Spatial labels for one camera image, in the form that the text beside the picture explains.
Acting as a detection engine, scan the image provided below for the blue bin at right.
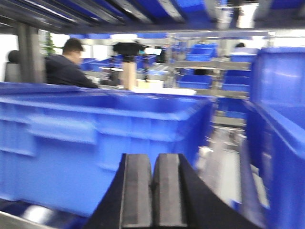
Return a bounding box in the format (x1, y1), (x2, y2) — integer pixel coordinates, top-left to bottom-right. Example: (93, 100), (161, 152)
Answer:
(244, 47), (305, 229)

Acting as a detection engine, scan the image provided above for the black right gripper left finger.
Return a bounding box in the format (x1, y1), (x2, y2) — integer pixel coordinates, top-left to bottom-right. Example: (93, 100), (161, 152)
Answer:
(83, 154), (153, 229)

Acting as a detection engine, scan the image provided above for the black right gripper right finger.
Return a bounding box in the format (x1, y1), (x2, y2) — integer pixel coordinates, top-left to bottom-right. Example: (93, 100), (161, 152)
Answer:
(152, 154), (259, 229)

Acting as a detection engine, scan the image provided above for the person in dark jacket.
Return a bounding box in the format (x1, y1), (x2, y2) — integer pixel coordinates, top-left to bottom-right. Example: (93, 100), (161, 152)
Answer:
(45, 38), (98, 88)

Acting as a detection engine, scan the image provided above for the large blue bin near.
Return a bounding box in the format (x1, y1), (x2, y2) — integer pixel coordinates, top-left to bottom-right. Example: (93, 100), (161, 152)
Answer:
(0, 83), (214, 217)

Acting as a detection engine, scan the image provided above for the black camera on stand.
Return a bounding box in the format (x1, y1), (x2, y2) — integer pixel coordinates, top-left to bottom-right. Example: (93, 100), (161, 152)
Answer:
(113, 42), (145, 90)

